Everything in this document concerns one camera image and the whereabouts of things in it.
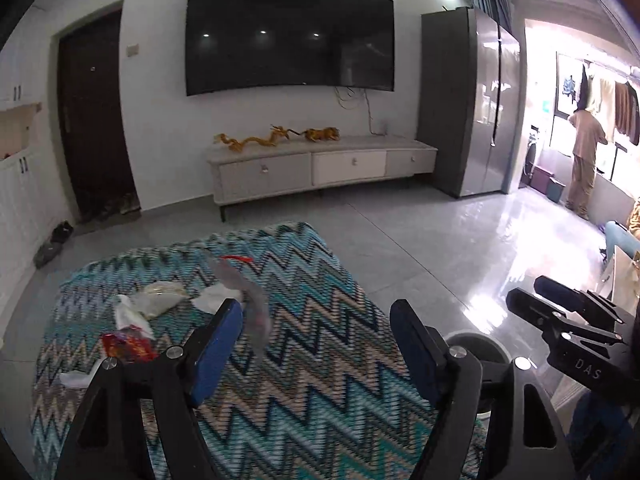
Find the red snack wrapper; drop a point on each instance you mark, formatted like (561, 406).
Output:
(127, 345)

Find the brown hanging garment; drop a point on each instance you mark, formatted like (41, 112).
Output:
(627, 110)

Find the round white trash can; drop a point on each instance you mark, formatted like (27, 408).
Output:
(482, 347)

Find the white television cabinet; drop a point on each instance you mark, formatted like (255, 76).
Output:
(265, 170)

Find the pair of grey slippers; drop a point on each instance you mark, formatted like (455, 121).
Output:
(46, 255)

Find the grey plastic wrapper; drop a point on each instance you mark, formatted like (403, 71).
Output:
(250, 305)

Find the purple storage bin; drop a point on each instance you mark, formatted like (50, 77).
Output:
(541, 181)

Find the small white paper scrap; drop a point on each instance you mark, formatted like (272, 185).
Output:
(75, 379)

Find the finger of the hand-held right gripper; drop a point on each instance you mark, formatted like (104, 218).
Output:
(535, 307)
(555, 288)

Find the pair of tan shoes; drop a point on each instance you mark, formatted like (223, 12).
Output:
(127, 202)

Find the cream hanging garment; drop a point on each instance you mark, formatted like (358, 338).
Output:
(602, 100)

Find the teal storage bin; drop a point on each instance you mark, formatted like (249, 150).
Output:
(555, 190)

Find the zigzag knitted blanket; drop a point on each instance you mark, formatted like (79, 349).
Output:
(310, 360)

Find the pair of brown shoes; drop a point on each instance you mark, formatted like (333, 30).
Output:
(107, 208)

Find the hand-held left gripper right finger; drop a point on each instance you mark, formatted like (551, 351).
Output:
(415, 355)

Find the beige furniture panel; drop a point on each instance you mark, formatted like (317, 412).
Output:
(620, 272)

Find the dark brown entrance door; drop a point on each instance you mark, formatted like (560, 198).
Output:
(95, 110)

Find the grey steel refrigerator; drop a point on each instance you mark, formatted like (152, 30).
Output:
(450, 105)

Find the blue curtain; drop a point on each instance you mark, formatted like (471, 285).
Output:
(492, 10)

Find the crumpled white tissue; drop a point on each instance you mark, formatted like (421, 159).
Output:
(129, 317)

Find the golden dragon figurine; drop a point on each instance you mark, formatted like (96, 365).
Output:
(250, 141)

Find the wall light switch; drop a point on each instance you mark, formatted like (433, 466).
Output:
(133, 50)

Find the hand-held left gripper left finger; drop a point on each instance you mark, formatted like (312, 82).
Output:
(220, 350)

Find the washing machine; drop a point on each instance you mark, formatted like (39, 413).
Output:
(531, 157)

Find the dark hanging garment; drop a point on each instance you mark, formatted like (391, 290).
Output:
(582, 87)

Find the white hallway cupboard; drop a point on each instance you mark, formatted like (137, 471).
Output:
(20, 200)

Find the clear plastic bag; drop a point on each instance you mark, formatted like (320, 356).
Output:
(160, 293)

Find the white paper napkin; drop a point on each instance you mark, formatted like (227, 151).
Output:
(214, 300)

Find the black wall television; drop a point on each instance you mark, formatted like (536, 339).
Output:
(285, 35)

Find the pair of black sneakers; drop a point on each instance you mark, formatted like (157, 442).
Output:
(62, 232)

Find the golden tiger figurine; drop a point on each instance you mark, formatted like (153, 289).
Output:
(321, 134)

